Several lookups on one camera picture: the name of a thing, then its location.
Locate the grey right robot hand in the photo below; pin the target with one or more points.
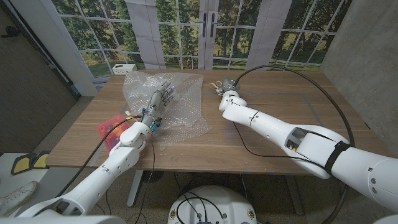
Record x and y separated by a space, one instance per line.
229 84

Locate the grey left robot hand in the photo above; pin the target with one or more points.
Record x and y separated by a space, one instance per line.
157 101

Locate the clear bubble wrap sheet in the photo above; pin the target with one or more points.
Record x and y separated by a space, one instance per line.
186 115

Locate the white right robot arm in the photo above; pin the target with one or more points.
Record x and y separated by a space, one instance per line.
311 143

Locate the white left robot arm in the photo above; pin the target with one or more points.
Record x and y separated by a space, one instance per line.
105 171

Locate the red plastic package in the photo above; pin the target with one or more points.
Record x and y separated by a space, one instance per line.
107 130

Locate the small white box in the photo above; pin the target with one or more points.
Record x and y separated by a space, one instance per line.
124 69

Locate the white table leg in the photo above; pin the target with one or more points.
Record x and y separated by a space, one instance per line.
294 196
135 188

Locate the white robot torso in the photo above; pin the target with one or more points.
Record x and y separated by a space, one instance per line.
214 199

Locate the yellow black foot pedal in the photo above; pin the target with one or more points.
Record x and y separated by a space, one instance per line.
22 165
42 160

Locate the white shoe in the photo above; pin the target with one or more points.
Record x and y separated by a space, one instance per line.
15 199

